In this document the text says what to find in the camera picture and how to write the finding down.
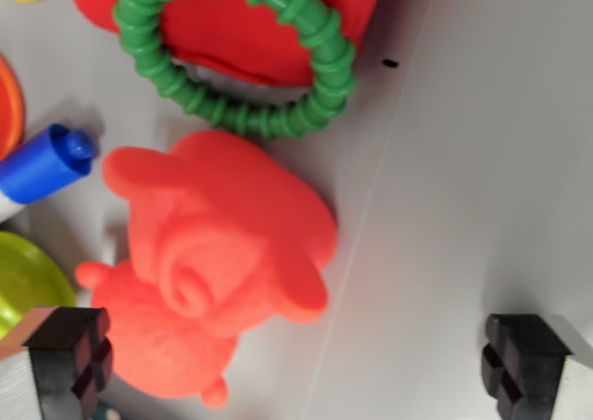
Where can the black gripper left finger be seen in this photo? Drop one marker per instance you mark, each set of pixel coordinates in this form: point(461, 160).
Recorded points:
point(65, 369)

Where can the lime green plastic cup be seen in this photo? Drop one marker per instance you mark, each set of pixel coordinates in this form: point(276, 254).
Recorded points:
point(28, 276)

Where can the red rubber animal figure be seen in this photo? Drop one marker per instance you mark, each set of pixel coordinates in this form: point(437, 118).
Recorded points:
point(208, 253)

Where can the grey plastic bin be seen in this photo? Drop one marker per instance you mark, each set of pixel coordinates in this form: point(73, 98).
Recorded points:
point(463, 160)

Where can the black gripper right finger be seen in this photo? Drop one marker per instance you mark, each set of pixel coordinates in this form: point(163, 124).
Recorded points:
point(523, 369)

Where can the orange plastic cup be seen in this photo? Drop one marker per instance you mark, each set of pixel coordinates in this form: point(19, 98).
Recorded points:
point(9, 109)

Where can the red foam shape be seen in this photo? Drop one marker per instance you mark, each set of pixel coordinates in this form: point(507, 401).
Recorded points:
point(231, 30)

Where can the blue dry-erase marker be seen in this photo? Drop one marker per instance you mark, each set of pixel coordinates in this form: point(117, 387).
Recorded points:
point(37, 169)

